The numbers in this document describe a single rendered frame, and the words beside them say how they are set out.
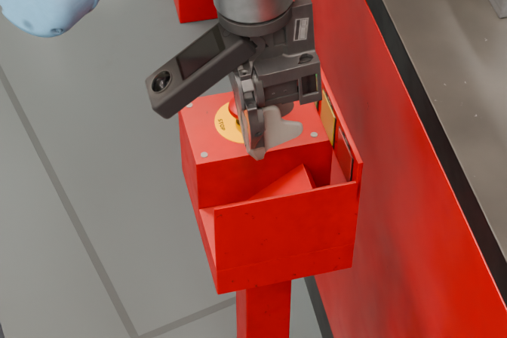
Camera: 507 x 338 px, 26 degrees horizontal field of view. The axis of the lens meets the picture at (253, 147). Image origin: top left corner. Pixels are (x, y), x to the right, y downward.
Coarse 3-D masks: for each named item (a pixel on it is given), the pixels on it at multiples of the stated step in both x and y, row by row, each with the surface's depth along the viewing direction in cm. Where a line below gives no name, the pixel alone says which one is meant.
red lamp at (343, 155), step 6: (342, 138) 118; (342, 144) 118; (342, 150) 119; (348, 150) 116; (336, 156) 121; (342, 156) 119; (348, 156) 117; (342, 162) 120; (348, 162) 117; (342, 168) 120; (348, 168) 117; (348, 174) 118; (348, 180) 118
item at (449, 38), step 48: (384, 0) 127; (432, 0) 127; (480, 0) 127; (432, 48) 121; (480, 48) 121; (432, 96) 116; (480, 96) 116; (432, 144) 117; (480, 144) 111; (480, 192) 107; (480, 240) 107
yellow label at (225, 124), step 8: (224, 112) 127; (216, 120) 127; (224, 120) 127; (232, 120) 127; (224, 128) 126; (232, 128) 126; (240, 128) 126; (224, 136) 125; (232, 136) 125; (240, 136) 125
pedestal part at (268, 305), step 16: (256, 288) 137; (272, 288) 138; (288, 288) 139; (240, 304) 145; (256, 304) 140; (272, 304) 141; (288, 304) 142; (240, 320) 148; (256, 320) 143; (272, 320) 143; (288, 320) 144; (240, 336) 151; (256, 336) 145; (272, 336) 146; (288, 336) 147
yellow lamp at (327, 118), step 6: (324, 96) 122; (324, 102) 122; (324, 108) 123; (330, 108) 121; (324, 114) 123; (330, 114) 121; (324, 120) 124; (330, 120) 121; (324, 126) 124; (330, 126) 122; (330, 132) 122; (330, 138) 123
